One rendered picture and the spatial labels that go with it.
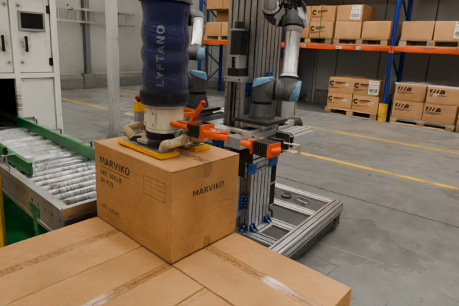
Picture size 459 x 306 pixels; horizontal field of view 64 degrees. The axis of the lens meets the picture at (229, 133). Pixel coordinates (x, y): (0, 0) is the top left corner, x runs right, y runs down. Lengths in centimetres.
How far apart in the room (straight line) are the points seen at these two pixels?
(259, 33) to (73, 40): 1005
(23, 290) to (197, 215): 69
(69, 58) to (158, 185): 1053
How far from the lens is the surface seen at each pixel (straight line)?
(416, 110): 847
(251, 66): 226
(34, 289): 159
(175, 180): 145
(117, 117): 536
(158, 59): 161
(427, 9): 985
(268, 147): 128
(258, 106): 202
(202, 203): 160
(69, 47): 1192
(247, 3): 231
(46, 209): 223
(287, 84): 201
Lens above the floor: 142
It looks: 13 degrees down
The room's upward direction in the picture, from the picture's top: 3 degrees clockwise
